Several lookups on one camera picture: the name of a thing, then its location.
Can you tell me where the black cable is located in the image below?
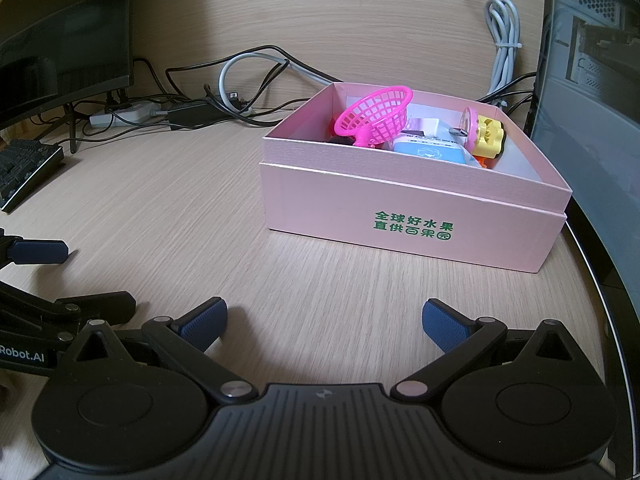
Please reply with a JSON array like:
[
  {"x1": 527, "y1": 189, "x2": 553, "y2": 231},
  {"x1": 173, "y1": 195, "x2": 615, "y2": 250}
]
[{"x1": 165, "y1": 44, "x2": 333, "y2": 126}]

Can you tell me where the black power adapter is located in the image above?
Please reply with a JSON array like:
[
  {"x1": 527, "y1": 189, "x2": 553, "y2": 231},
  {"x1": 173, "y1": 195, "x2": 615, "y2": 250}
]
[{"x1": 166, "y1": 101, "x2": 237, "y2": 131}]

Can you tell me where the pink cardboard box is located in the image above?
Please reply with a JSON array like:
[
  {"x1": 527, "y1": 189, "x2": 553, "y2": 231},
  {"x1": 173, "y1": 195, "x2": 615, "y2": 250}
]
[{"x1": 258, "y1": 82, "x2": 574, "y2": 275}]

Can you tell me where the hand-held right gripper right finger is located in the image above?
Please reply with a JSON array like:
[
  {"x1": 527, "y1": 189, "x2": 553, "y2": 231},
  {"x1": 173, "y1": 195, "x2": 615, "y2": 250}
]
[{"x1": 391, "y1": 298, "x2": 598, "y2": 404}]

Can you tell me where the looped grey cable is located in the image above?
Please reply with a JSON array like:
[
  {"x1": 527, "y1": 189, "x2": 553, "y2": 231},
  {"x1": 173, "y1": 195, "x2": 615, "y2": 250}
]
[{"x1": 218, "y1": 52, "x2": 332, "y2": 112}]

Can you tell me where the glass-sided computer case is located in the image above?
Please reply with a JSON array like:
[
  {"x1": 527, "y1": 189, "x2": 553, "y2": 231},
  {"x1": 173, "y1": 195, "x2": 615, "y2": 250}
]
[{"x1": 529, "y1": 0, "x2": 640, "y2": 321}]

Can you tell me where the pink plastic toy basket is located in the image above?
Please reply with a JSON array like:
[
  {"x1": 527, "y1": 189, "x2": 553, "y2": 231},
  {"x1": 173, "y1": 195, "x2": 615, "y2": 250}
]
[{"x1": 334, "y1": 86, "x2": 414, "y2": 150}]

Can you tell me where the white power strip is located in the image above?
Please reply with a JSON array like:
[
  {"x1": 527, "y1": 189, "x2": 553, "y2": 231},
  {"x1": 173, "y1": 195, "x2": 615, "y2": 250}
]
[{"x1": 89, "y1": 101, "x2": 154, "y2": 129}]

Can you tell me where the black keyboard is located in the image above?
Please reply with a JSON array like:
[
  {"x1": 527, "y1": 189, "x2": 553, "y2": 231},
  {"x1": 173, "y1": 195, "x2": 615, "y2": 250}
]
[{"x1": 0, "y1": 138, "x2": 66, "y2": 214}]

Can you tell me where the wooden desktop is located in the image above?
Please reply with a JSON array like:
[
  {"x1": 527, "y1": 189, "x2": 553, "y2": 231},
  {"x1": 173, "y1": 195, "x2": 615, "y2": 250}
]
[{"x1": 0, "y1": 55, "x2": 621, "y2": 480}]

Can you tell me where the white usb hub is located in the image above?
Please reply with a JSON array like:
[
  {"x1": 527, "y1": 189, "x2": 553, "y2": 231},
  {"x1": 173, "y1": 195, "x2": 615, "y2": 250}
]
[{"x1": 407, "y1": 117, "x2": 469, "y2": 139}]

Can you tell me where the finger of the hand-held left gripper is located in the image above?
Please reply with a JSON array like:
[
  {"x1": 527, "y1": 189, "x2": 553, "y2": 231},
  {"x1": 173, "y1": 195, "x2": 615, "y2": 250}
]
[
  {"x1": 0, "y1": 281, "x2": 137, "y2": 332},
  {"x1": 0, "y1": 229, "x2": 71, "y2": 272}
]

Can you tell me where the bundled grey cable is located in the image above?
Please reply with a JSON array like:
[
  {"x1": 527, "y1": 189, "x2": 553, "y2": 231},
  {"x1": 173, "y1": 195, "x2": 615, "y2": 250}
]
[{"x1": 474, "y1": 0, "x2": 524, "y2": 99}]

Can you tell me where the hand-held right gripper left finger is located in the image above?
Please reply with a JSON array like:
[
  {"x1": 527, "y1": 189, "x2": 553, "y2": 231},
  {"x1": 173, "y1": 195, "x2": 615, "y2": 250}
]
[{"x1": 62, "y1": 296, "x2": 256, "y2": 404}]

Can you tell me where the blue tissue pack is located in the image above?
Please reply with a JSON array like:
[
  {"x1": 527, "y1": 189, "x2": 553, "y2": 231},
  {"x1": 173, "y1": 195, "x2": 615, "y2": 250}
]
[{"x1": 392, "y1": 132, "x2": 477, "y2": 166}]

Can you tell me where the black monitor stand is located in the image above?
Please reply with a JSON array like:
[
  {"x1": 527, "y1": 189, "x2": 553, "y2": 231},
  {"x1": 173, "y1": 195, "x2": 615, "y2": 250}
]
[{"x1": 29, "y1": 101, "x2": 83, "y2": 156}]

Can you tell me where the black computer monitor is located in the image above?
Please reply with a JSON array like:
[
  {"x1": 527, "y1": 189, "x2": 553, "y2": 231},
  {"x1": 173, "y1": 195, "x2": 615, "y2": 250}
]
[{"x1": 0, "y1": 0, "x2": 137, "y2": 132}]

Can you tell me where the yellow pudding toy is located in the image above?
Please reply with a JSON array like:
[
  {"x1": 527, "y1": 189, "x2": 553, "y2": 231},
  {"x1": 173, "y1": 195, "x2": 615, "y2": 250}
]
[{"x1": 472, "y1": 114, "x2": 507, "y2": 161}]

